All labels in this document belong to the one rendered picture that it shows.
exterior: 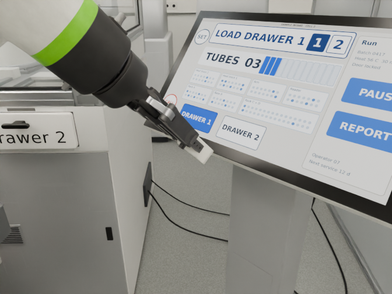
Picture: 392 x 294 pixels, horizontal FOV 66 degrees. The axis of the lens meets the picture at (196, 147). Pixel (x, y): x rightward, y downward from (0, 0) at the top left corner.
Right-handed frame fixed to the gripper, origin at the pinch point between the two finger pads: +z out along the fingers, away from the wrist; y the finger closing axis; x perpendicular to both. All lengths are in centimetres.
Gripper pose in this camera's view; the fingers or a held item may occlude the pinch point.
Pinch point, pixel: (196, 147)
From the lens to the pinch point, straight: 52.1
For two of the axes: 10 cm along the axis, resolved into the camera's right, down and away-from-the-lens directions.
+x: -5.8, 8.1, -1.1
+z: 5.5, 4.9, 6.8
